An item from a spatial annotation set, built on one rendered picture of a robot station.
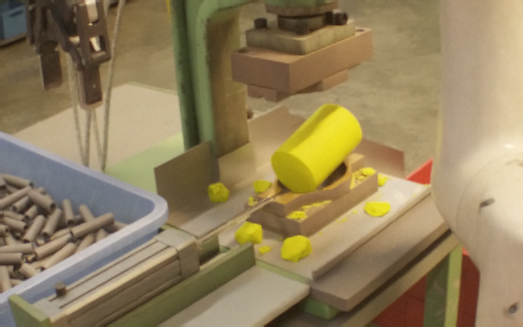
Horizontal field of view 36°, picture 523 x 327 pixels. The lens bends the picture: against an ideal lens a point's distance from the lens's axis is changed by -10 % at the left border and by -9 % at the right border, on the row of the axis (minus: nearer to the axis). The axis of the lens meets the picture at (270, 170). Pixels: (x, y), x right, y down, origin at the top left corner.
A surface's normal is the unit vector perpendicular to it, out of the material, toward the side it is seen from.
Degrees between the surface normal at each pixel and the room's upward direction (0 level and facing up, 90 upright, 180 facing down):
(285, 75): 90
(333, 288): 0
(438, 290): 90
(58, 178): 81
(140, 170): 0
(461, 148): 84
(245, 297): 0
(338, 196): 90
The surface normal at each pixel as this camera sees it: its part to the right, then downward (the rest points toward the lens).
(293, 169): -0.61, 0.60
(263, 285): -0.07, -0.90
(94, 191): -0.66, 0.22
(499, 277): -0.87, 0.26
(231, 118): 0.76, 0.22
